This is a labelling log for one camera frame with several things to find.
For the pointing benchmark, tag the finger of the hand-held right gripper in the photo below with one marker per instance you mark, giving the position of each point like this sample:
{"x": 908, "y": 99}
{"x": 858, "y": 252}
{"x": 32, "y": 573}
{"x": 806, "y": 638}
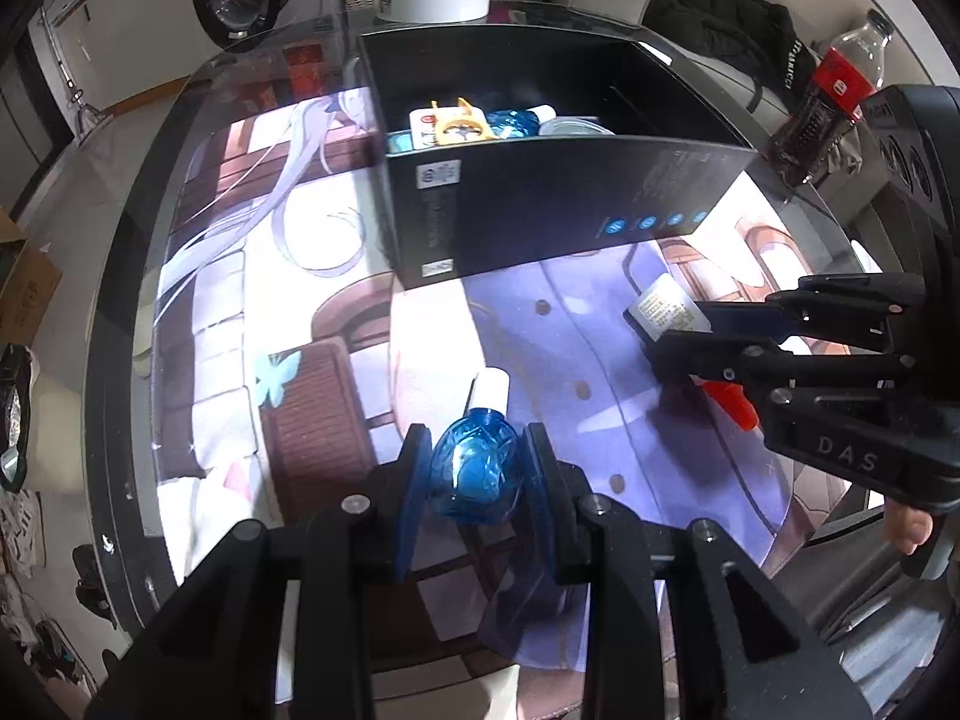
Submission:
{"x": 712, "y": 360}
{"x": 731, "y": 319}

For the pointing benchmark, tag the yellow plastic part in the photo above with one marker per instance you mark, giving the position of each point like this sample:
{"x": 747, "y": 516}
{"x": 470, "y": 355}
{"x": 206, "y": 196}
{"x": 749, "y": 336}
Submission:
{"x": 457, "y": 127}

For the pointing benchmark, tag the brown cardboard box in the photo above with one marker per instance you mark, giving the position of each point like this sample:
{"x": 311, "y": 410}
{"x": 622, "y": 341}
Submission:
{"x": 30, "y": 292}

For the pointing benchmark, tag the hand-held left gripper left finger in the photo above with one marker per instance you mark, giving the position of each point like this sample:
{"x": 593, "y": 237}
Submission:
{"x": 409, "y": 495}

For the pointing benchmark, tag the person's right hand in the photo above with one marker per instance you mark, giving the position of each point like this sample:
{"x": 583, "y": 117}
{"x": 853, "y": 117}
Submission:
{"x": 909, "y": 529}

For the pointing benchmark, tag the black cardboard box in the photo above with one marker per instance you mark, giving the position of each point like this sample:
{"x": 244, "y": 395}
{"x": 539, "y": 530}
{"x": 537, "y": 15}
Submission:
{"x": 540, "y": 210}

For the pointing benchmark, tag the white lower cabinets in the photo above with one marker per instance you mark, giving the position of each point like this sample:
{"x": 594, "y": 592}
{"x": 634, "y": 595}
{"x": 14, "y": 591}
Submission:
{"x": 127, "y": 52}

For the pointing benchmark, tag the black trash bin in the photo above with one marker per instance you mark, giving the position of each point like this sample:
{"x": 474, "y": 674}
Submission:
{"x": 11, "y": 412}

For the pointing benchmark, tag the black jacket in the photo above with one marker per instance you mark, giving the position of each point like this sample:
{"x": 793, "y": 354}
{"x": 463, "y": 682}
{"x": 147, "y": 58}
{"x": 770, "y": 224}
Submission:
{"x": 712, "y": 30}

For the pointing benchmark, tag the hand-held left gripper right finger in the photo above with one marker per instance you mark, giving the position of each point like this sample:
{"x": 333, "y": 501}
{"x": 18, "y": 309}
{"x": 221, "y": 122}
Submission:
{"x": 541, "y": 495}

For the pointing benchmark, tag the white bag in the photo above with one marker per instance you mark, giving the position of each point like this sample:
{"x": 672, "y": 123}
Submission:
{"x": 19, "y": 532}

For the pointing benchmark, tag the small blue bottle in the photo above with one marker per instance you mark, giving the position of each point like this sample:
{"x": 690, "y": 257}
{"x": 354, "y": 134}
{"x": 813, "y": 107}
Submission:
{"x": 472, "y": 465}
{"x": 514, "y": 122}

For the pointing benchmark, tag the cola bottle red label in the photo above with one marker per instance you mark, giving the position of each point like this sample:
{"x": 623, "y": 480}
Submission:
{"x": 832, "y": 82}

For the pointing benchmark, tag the red carton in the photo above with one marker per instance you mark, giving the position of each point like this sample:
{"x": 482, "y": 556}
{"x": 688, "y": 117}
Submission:
{"x": 307, "y": 67}

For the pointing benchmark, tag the round clear lid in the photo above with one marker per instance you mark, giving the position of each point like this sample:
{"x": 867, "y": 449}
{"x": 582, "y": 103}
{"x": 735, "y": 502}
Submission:
{"x": 570, "y": 127}

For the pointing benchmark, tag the printed desk mat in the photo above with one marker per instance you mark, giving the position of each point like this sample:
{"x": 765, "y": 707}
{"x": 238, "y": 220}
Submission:
{"x": 525, "y": 337}

